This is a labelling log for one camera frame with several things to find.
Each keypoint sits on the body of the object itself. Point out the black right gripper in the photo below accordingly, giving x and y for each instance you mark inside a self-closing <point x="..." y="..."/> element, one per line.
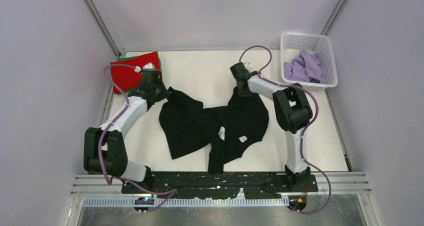
<point x="242" y="93"/>

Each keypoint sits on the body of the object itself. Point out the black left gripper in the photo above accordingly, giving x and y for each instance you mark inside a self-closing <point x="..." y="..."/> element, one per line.
<point x="161" y="83"/>

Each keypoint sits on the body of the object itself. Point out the black t shirt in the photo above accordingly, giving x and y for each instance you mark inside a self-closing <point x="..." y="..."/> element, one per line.
<point x="229" y="129"/>

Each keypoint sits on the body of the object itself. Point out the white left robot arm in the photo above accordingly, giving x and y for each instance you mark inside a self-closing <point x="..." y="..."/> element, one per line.
<point x="104" y="146"/>

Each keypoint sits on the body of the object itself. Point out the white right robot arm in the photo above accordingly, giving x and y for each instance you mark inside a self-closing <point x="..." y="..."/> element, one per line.
<point x="292" y="112"/>

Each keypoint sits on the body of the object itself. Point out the red folded t shirt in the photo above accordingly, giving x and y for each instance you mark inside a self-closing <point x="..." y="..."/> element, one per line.
<point x="126" y="78"/>

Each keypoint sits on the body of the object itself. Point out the green folded t shirt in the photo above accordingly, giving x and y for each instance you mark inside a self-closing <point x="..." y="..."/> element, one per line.
<point x="142" y="60"/>

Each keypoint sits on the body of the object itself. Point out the white plastic basket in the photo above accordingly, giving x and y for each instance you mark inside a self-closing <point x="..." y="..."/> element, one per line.
<point x="292" y="43"/>

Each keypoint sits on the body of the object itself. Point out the purple crumpled t shirt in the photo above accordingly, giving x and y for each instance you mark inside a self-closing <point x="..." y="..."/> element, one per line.
<point x="306" y="67"/>

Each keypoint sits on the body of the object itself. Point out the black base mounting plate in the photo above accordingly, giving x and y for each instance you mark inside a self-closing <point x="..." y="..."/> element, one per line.
<point x="202" y="185"/>

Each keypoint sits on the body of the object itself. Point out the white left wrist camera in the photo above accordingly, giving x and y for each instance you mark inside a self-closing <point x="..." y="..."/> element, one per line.
<point x="149" y="66"/>

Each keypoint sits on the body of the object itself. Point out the left aluminium corner post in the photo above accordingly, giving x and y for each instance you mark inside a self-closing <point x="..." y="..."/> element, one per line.
<point x="102" y="19"/>

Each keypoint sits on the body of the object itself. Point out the aluminium corner post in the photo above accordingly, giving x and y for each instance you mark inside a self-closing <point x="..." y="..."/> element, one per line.
<point x="336" y="12"/>
<point x="102" y="19"/>

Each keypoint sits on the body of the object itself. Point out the white slotted cable duct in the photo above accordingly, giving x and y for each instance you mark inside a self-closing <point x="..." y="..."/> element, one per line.
<point x="182" y="203"/>

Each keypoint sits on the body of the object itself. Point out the right aluminium corner post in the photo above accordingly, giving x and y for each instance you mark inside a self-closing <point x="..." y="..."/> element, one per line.
<point x="336" y="12"/>

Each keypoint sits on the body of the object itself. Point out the aluminium frame rail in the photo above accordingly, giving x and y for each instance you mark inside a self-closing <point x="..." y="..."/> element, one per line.
<point x="341" y="183"/>

